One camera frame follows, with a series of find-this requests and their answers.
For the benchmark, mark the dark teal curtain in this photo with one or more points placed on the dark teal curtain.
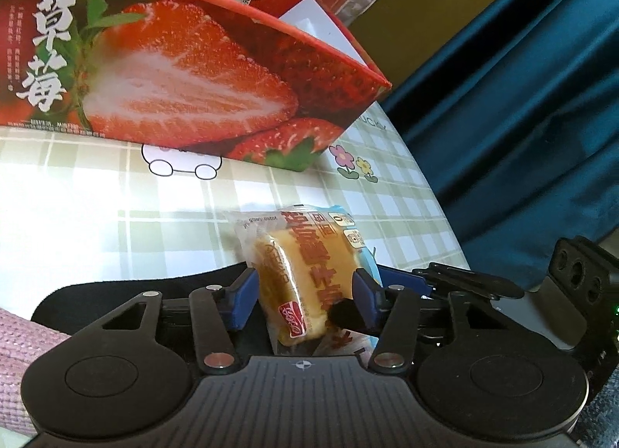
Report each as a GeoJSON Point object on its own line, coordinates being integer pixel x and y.
{"type": "Point", "coordinates": [508, 114]}

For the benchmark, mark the red strawberry cardboard box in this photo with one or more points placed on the red strawberry cardboard box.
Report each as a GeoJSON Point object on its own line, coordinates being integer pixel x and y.
{"type": "Point", "coordinates": [193, 66]}

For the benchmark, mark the pink knitted cloth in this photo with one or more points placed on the pink knitted cloth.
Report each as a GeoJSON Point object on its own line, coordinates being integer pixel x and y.
{"type": "Point", "coordinates": [24, 370]}

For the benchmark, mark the bread packet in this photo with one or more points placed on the bread packet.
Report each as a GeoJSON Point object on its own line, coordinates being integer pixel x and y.
{"type": "Point", "coordinates": [300, 259]}

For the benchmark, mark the green plaid bunny cloth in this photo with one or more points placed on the green plaid bunny cloth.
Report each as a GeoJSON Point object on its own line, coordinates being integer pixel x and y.
{"type": "Point", "coordinates": [121, 196]}

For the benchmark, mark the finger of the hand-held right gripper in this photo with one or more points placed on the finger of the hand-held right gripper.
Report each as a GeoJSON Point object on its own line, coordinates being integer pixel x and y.
{"type": "Point", "coordinates": [474, 281]}

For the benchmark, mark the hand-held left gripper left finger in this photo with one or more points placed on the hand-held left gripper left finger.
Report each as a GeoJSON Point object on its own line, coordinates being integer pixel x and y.
{"type": "Point", "coordinates": [242, 303]}

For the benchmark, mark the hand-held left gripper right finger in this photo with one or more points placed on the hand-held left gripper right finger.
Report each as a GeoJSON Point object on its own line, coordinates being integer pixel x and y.
{"type": "Point", "coordinates": [366, 300]}

